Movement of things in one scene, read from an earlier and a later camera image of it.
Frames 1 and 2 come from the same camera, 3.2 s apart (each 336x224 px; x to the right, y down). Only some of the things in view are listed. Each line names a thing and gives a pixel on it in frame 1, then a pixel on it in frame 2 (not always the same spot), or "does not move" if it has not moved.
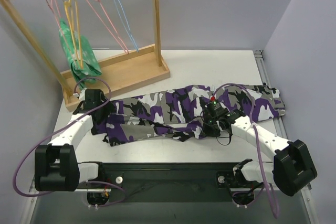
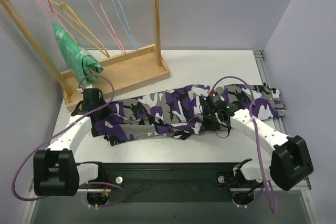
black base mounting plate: [170, 182] does not move
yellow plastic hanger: [67, 3] → [64, 10]
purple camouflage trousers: [185, 113] does not move
